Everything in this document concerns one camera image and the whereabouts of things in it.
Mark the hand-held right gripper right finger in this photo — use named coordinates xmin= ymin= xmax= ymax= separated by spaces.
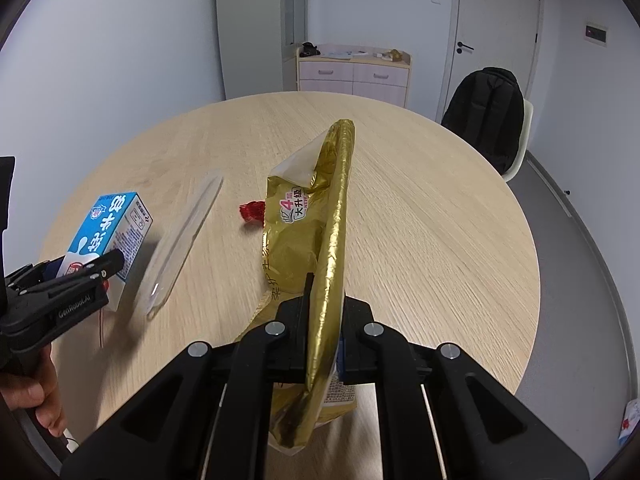
xmin=337 ymin=297 xmax=591 ymax=480

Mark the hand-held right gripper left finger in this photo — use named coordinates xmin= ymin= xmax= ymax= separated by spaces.
xmin=59 ymin=272 xmax=316 ymax=480

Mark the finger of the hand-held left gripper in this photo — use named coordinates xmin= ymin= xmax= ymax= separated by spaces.
xmin=9 ymin=249 xmax=126 ymax=297
xmin=5 ymin=257 xmax=66 ymax=286

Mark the blue and white milk carton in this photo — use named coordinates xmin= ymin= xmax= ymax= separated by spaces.
xmin=56 ymin=191 xmax=153 ymax=311

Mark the gold foil bag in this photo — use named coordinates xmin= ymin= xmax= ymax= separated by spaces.
xmin=247 ymin=119 xmax=358 ymax=456

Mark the person's left hand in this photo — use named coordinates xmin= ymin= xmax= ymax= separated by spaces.
xmin=0 ymin=345 xmax=68 ymax=438

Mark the clear plastic wrapper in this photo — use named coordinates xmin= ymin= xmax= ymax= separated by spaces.
xmin=146 ymin=172 xmax=223 ymax=318

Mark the round wooden table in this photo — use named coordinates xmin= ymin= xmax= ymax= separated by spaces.
xmin=37 ymin=91 xmax=541 ymax=480

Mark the small red wrapper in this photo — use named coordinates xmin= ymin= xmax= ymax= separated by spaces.
xmin=237 ymin=201 xmax=266 ymax=224

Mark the white chair with wooden legs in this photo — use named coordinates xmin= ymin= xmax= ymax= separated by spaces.
xmin=500 ymin=100 xmax=535 ymax=183

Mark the pink and wood cabinet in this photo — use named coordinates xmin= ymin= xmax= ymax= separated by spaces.
xmin=296 ymin=42 xmax=414 ymax=108

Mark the black backpack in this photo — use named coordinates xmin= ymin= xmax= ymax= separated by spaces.
xmin=441 ymin=66 xmax=525 ymax=176

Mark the blue and white packet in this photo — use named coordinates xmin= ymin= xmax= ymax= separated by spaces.
xmin=619 ymin=400 xmax=640 ymax=446

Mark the grey utility panel door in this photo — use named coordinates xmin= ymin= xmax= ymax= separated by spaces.
xmin=280 ymin=0 xmax=307 ymax=46

